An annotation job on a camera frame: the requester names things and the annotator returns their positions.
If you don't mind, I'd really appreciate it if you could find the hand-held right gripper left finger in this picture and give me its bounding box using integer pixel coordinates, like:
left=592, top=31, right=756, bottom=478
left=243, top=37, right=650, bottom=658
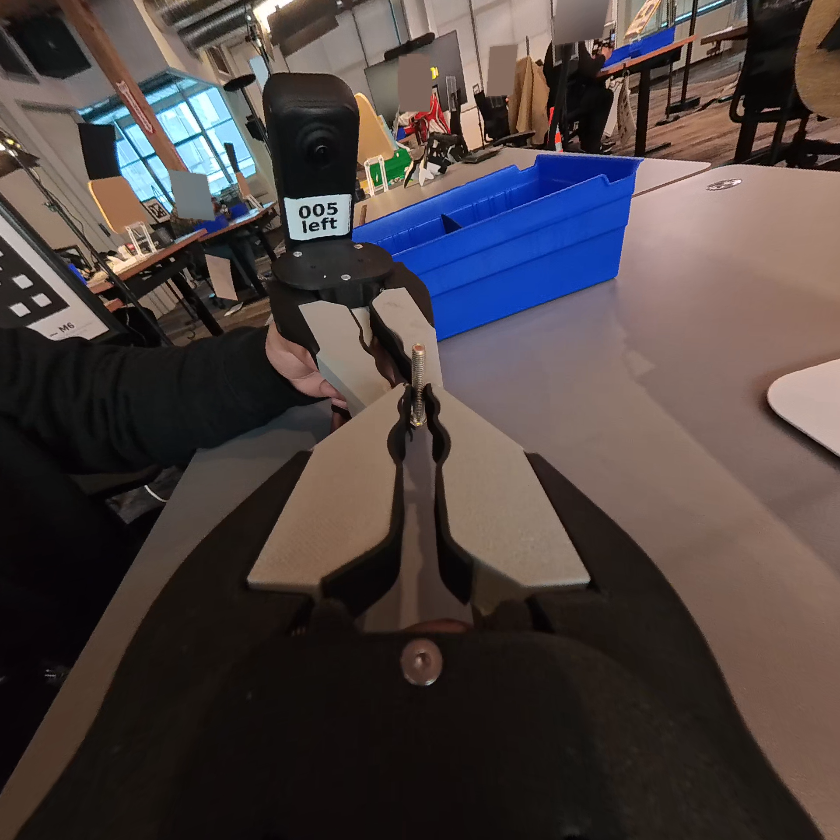
left=247, top=385, right=412, bottom=616

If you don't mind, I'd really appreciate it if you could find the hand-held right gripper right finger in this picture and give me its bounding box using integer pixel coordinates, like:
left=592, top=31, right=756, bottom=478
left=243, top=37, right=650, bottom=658
left=425, top=385, right=592, bottom=616

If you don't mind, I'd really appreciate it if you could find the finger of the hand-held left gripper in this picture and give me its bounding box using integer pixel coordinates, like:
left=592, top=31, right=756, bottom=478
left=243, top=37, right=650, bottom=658
left=299, top=302, right=396, bottom=417
left=369, top=287, right=445, bottom=392

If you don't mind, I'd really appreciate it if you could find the silver bolt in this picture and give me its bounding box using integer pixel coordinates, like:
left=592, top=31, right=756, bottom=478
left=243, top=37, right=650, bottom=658
left=408, top=343, right=429, bottom=429

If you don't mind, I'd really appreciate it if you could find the person's left forearm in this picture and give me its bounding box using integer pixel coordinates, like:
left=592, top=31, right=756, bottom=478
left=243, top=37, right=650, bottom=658
left=0, top=325, right=293, bottom=475

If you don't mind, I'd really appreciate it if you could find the person's left hand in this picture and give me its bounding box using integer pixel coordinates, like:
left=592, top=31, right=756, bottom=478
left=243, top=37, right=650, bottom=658
left=264, top=323, right=350, bottom=413

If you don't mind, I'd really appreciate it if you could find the yellow board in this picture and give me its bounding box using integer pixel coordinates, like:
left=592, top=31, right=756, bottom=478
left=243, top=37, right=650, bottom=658
left=356, top=92, right=399, bottom=173

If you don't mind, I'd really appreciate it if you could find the green board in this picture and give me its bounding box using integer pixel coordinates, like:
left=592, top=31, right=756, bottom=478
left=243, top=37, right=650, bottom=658
left=366, top=147, right=413, bottom=193

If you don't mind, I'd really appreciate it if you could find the large window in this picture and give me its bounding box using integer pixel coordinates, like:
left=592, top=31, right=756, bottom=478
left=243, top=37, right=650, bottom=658
left=82, top=85, right=258, bottom=211

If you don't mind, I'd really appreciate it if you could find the blue plastic bin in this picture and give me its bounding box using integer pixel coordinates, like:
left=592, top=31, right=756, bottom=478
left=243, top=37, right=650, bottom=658
left=604, top=26, right=677, bottom=70
left=352, top=154, right=644, bottom=342

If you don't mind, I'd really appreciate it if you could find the black flag panel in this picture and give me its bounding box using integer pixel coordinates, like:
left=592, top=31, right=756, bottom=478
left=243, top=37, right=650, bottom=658
left=268, top=0, right=340, bottom=56

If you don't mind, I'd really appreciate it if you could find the wooden top desk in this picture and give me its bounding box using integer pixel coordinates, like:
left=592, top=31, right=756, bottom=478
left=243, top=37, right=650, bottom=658
left=85, top=203, right=280, bottom=336
left=594, top=33, right=700, bottom=129

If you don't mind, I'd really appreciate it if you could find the dark display screen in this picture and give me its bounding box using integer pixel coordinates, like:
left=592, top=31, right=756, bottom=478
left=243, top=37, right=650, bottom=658
left=364, top=31, right=468, bottom=120

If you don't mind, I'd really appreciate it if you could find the tan rounded chair back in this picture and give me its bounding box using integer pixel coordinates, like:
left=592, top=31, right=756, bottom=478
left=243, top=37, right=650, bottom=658
left=88, top=176, right=155, bottom=236

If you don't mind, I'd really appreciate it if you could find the black office chair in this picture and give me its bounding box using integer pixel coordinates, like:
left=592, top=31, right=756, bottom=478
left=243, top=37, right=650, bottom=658
left=472, top=90, right=538, bottom=151
left=728, top=0, right=840, bottom=168

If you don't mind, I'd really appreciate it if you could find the black light stand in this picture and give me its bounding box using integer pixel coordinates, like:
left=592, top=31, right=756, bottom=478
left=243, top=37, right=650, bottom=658
left=0, top=128, right=175, bottom=345

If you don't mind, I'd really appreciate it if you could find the wooden support beam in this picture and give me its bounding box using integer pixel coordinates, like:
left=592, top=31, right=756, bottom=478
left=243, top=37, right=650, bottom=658
left=58, top=0, right=188, bottom=173

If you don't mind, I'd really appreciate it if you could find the beige coat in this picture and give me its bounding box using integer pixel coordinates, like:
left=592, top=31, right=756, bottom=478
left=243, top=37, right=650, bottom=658
left=508, top=57, right=552, bottom=140

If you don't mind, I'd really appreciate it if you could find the black box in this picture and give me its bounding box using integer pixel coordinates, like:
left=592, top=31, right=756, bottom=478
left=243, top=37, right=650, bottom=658
left=5, top=13, right=93, bottom=81

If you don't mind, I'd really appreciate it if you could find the black white marker board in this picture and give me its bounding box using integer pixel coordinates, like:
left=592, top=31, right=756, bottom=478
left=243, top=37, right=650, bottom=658
left=0, top=197, right=111, bottom=343

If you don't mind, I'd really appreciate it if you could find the tan round chair back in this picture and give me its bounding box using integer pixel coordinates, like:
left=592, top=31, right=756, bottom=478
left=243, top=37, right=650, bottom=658
left=795, top=0, right=840, bottom=120

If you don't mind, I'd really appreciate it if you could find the metal ventilation duct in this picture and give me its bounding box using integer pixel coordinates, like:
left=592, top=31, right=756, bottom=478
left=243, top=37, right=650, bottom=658
left=151, top=0, right=247, bottom=50

